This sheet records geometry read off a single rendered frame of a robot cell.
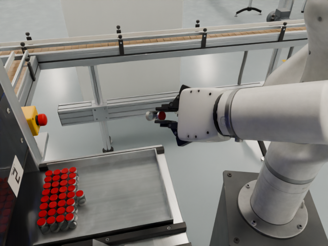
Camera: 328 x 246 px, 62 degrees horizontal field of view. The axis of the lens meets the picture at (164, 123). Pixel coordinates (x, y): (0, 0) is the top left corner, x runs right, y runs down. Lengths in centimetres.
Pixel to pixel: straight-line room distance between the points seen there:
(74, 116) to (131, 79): 73
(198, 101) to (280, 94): 15
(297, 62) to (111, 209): 58
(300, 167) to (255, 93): 28
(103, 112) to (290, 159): 131
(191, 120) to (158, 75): 186
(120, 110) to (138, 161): 89
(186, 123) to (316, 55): 24
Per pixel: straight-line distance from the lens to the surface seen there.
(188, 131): 50
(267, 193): 75
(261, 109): 40
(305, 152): 64
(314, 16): 43
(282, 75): 59
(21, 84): 132
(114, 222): 78
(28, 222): 85
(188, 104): 51
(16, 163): 78
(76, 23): 213
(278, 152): 67
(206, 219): 182
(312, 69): 51
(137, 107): 175
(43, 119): 94
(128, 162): 90
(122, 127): 240
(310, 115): 38
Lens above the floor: 155
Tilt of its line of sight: 40 degrees down
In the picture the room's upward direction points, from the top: straight up
